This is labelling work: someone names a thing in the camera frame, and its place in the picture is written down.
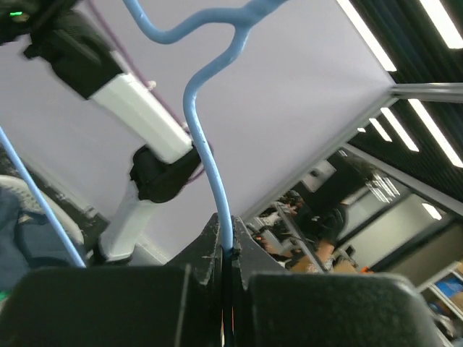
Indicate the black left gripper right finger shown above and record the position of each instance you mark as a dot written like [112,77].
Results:
[274,307]

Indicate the light blue wire hanger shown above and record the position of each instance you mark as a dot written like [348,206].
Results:
[75,147]

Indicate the white perforated plastic basket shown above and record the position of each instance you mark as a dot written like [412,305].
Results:
[67,230]

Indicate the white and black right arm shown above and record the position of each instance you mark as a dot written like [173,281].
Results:
[84,61]

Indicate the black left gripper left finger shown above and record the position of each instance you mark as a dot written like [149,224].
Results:
[177,304]

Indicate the navy blue tank top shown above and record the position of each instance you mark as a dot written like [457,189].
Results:
[28,242]

